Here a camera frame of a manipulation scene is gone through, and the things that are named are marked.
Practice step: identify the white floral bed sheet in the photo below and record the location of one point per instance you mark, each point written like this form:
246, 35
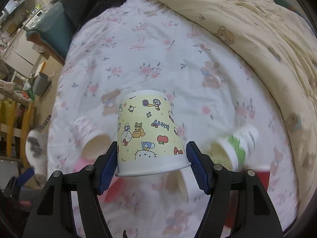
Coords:
143, 45

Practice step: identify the yellow cartoon paper cup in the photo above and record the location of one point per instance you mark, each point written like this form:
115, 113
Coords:
148, 138

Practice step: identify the grey waste bin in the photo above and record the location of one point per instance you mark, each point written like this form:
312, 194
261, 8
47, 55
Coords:
41, 84

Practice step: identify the teal bed frame corner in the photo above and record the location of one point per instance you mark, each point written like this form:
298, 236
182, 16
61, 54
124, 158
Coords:
54, 32

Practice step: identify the yellow wooden rack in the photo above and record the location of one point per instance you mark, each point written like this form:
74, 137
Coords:
16, 117

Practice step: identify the red ripple paper cup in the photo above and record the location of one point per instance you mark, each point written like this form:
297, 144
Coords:
250, 202

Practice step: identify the small pink patterned cup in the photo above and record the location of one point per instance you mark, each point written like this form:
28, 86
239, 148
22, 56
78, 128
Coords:
89, 138

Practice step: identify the plain white paper cup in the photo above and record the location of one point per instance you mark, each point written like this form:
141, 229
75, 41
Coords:
173, 181

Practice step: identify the cream bear print duvet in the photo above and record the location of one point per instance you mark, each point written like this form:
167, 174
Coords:
281, 47

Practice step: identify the green white paper cup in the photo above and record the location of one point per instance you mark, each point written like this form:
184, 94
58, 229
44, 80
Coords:
233, 150

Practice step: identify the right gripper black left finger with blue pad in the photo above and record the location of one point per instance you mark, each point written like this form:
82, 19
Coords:
52, 213

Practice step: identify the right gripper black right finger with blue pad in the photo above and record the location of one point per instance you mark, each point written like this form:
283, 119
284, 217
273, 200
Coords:
216, 182

